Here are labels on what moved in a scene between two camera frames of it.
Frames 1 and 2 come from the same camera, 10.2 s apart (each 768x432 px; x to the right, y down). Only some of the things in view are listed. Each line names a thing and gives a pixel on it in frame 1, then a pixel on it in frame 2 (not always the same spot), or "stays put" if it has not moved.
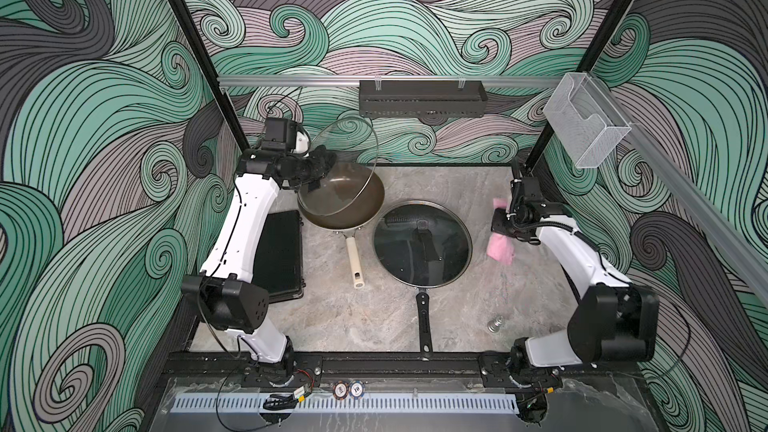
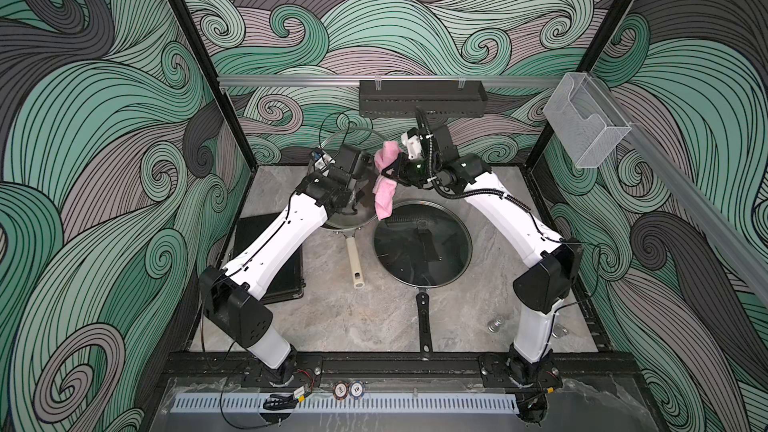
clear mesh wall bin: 587,123 stays put
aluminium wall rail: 321,81 stays put
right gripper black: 495,227 -> 400,165
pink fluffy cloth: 501,247 -> 384,186
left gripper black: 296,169 -> 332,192
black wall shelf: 422,98 stays put
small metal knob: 494,325 stays put
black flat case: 279,266 stays put
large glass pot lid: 422,244 stays put
